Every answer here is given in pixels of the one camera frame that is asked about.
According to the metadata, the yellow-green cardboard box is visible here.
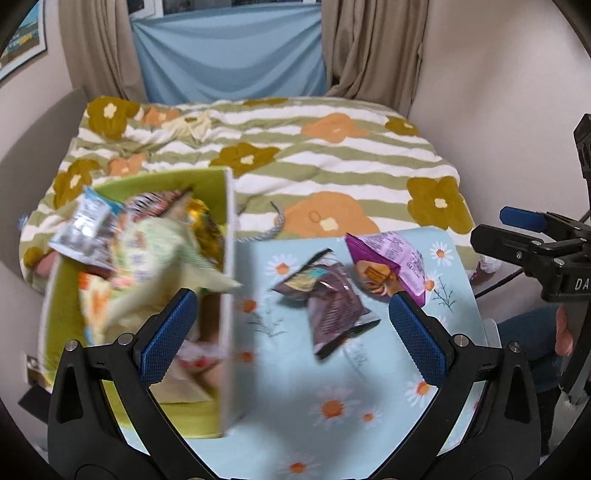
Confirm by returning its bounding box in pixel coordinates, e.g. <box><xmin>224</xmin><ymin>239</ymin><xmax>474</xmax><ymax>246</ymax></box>
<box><xmin>39</xmin><ymin>167</ymin><xmax>237</xmax><ymax>439</ymax></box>

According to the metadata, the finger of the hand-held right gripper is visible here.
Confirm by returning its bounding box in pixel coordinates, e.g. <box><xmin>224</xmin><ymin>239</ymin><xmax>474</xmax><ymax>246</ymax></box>
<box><xmin>500</xmin><ymin>207</ymin><xmax>585</xmax><ymax>239</ymax></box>
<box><xmin>470</xmin><ymin>224</ymin><xmax>563</xmax><ymax>278</ymax></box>

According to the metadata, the silver blue snack packet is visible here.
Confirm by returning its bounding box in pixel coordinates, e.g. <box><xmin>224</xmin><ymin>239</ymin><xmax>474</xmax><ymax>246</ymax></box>
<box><xmin>48</xmin><ymin>187</ymin><xmax>125</xmax><ymax>268</ymax></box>

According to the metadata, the dark brown snack packet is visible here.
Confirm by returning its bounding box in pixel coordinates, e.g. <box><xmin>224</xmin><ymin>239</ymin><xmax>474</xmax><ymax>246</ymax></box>
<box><xmin>271</xmin><ymin>249</ymin><xmax>380</xmax><ymax>361</ymax></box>

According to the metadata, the gold chocolate snack packet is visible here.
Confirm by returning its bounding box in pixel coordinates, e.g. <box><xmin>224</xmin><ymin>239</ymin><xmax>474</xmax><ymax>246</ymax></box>
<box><xmin>185</xmin><ymin>198</ymin><xmax>227</xmax><ymax>273</ymax></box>

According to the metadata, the framed wall picture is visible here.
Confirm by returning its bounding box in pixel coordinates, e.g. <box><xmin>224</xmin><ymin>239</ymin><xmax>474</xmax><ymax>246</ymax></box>
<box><xmin>0</xmin><ymin>0</ymin><xmax>49</xmax><ymax>81</ymax></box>

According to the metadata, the person's right hand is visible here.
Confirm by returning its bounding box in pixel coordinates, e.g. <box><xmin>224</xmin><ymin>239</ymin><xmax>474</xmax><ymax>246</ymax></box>
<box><xmin>555</xmin><ymin>305</ymin><xmax>574</xmax><ymax>357</ymax></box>

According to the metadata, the window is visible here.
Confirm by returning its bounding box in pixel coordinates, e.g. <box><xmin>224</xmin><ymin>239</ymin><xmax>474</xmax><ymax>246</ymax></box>
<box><xmin>124</xmin><ymin>0</ymin><xmax>324</xmax><ymax>19</ymax></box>

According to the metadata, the red chili snack packet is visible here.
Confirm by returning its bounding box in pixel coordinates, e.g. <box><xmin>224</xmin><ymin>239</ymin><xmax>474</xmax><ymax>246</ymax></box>
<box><xmin>124</xmin><ymin>189</ymin><xmax>195</xmax><ymax>217</ymax></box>

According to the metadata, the light blue daisy cloth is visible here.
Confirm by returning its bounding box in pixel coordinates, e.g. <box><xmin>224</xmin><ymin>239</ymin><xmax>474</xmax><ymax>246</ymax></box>
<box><xmin>115</xmin><ymin>226</ymin><xmax>490</xmax><ymax>480</ymax></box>

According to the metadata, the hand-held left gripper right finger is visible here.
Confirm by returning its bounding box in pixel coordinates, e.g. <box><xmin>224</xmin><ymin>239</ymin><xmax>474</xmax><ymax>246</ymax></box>
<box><xmin>383</xmin><ymin>291</ymin><xmax>541</xmax><ymax>480</ymax></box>

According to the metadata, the blue hanging cloth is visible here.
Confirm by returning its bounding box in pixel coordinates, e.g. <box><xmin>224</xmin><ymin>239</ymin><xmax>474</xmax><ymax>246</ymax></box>
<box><xmin>129</xmin><ymin>4</ymin><xmax>328</xmax><ymax>104</ymax></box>

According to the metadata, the purple snack packet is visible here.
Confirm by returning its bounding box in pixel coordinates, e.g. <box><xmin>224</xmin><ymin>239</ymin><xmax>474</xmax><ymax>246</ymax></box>
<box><xmin>345</xmin><ymin>231</ymin><xmax>437</xmax><ymax>308</ymax></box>

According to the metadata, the pink snack packet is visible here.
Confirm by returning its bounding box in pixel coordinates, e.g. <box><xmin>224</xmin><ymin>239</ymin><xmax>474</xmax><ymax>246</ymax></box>
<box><xmin>171</xmin><ymin>339</ymin><xmax>229</xmax><ymax>370</ymax></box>

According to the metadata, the pale green snack packet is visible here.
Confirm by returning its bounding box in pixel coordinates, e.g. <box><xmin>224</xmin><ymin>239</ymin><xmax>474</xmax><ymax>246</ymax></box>
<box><xmin>111</xmin><ymin>217</ymin><xmax>245</xmax><ymax>333</ymax></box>

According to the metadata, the grey braided cord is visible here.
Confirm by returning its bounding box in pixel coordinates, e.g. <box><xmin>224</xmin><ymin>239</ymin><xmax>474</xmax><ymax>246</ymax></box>
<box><xmin>238</xmin><ymin>200</ymin><xmax>287</xmax><ymax>243</ymax></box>

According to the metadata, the person's jeans leg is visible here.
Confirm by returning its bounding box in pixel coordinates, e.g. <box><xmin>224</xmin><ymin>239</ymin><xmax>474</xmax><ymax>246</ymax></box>
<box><xmin>496</xmin><ymin>305</ymin><xmax>573</xmax><ymax>393</ymax></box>

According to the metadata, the orange white snack packet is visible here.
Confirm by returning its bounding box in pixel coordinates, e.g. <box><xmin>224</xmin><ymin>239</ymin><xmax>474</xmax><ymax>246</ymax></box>
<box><xmin>78</xmin><ymin>272</ymin><xmax>121</xmax><ymax>342</ymax></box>

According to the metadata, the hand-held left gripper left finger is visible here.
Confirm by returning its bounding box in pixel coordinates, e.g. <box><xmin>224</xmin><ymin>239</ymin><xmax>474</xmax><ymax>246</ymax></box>
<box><xmin>47</xmin><ymin>287</ymin><xmax>204</xmax><ymax>480</ymax></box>

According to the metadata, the beige curtain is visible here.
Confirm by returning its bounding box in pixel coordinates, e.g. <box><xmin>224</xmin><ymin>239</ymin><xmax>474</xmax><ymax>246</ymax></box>
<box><xmin>58</xmin><ymin>0</ymin><xmax>148</xmax><ymax>102</ymax></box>
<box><xmin>321</xmin><ymin>0</ymin><xmax>430</xmax><ymax>116</ymax></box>

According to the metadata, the white plastic bag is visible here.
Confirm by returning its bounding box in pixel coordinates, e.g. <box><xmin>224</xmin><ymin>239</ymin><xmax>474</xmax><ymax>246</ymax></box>
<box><xmin>468</xmin><ymin>256</ymin><xmax>502</xmax><ymax>287</ymax></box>

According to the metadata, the flower striped blanket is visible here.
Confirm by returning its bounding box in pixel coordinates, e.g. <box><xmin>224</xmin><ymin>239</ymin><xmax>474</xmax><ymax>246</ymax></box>
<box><xmin>18</xmin><ymin>95</ymin><xmax>476</xmax><ymax>296</ymax></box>

